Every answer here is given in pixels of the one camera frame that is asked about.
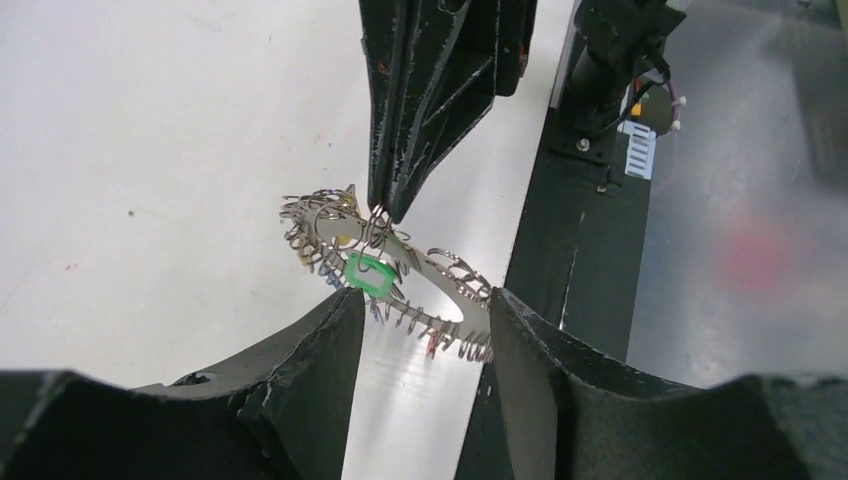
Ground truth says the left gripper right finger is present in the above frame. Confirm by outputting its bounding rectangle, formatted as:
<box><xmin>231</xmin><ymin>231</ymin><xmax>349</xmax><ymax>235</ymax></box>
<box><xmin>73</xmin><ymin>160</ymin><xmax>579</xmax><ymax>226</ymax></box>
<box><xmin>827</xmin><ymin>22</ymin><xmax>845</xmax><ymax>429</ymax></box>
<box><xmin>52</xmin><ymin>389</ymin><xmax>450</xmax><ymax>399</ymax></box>
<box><xmin>490</xmin><ymin>289</ymin><xmax>847</xmax><ymax>479</ymax></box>

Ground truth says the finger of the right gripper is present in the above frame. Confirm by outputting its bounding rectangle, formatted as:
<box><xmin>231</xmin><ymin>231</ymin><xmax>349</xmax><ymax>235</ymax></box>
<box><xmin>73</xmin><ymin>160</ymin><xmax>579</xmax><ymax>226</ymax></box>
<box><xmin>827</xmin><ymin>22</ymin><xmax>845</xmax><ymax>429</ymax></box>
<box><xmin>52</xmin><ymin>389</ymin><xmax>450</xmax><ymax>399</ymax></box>
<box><xmin>359</xmin><ymin>1</ymin><xmax>421</xmax><ymax>211</ymax></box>
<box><xmin>387</xmin><ymin>1</ymin><xmax>537</xmax><ymax>223</ymax></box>

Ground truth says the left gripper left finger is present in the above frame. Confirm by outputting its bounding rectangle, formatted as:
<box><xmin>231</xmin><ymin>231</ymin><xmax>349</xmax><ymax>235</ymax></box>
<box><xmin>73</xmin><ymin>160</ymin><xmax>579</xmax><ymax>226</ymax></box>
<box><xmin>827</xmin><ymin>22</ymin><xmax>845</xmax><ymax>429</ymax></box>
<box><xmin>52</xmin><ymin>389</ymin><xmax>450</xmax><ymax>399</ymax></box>
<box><xmin>1</xmin><ymin>289</ymin><xmax>365</xmax><ymax>479</ymax></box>

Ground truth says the metal disc keyring holder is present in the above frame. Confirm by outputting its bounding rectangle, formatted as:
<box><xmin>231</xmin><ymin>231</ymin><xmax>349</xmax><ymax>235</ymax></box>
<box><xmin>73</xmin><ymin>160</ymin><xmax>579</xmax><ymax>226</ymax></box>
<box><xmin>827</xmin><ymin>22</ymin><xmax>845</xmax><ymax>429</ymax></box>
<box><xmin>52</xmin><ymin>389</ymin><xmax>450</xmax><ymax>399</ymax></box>
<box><xmin>279</xmin><ymin>185</ymin><xmax>494</xmax><ymax>363</ymax></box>

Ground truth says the key with green tag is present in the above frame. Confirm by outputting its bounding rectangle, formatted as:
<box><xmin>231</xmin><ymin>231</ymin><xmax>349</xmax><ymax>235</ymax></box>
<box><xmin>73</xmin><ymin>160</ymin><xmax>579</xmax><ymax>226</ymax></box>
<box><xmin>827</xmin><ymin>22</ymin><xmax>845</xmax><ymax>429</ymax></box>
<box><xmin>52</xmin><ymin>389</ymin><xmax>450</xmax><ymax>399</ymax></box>
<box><xmin>343</xmin><ymin>251</ymin><xmax>398</xmax><ymax>297</ymax></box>

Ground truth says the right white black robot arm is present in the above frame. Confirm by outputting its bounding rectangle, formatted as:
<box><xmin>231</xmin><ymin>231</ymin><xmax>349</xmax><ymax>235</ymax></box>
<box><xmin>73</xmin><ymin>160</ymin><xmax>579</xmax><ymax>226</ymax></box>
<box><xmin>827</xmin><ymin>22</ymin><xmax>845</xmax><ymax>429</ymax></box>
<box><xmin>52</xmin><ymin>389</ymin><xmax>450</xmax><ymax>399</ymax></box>
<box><xmin>359</xmin><ymin>1</ymin><xmax>686</xmax><ymax>223</ymax></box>

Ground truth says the blue tag on keyring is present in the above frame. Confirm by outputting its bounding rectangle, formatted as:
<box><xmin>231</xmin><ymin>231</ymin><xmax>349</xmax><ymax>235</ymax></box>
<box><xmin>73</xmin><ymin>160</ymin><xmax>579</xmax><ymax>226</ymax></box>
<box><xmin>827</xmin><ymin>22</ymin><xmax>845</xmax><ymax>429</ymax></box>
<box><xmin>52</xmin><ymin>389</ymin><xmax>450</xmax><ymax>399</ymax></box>
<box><xmin>318</xmin><ymin>263</ymin><xmax>345</xmax><ymax>289</ymax></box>

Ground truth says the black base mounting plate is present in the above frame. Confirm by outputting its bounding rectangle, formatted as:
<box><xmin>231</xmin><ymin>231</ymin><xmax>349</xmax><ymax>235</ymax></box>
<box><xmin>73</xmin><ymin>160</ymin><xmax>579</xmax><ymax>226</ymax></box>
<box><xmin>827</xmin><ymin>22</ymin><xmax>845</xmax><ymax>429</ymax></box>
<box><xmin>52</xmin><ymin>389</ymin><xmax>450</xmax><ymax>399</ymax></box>
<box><xmin>453</xmin><ymin>105</ymin><xmax>654</xmax><ymax>480</ymax></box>

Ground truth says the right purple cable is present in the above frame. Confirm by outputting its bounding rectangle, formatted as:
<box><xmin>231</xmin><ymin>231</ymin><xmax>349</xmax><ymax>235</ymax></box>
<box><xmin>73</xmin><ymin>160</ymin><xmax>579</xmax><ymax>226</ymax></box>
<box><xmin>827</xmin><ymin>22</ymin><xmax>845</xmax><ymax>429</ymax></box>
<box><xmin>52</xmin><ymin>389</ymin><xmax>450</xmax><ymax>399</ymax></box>
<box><xmin>655</xmin><ymin>66</ymin><xmax>689</xmax><ymax>134</ymax></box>

